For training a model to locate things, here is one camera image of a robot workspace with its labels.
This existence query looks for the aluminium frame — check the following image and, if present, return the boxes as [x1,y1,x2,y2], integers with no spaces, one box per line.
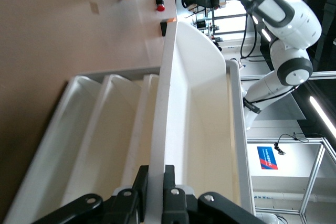
[246,137,336,217]

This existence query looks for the orange box with hole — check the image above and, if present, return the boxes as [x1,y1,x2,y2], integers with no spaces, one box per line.
[160,17,176,37]

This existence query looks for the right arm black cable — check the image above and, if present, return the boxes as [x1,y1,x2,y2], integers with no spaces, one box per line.
[240,13,260,59]

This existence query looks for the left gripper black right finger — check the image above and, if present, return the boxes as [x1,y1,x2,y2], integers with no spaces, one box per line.
[161,165,266,224]

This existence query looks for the white drawer cabinet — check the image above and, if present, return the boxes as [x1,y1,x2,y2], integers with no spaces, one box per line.
[2,60,257,224]

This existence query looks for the blue red sign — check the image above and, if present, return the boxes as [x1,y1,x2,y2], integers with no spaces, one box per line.
[256,146,279,170]

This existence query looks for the small black camera with cable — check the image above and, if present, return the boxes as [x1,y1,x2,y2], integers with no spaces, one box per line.
[274,132,310,156]

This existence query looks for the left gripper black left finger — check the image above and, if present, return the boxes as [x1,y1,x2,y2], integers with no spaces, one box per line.
[31,165,150,224]

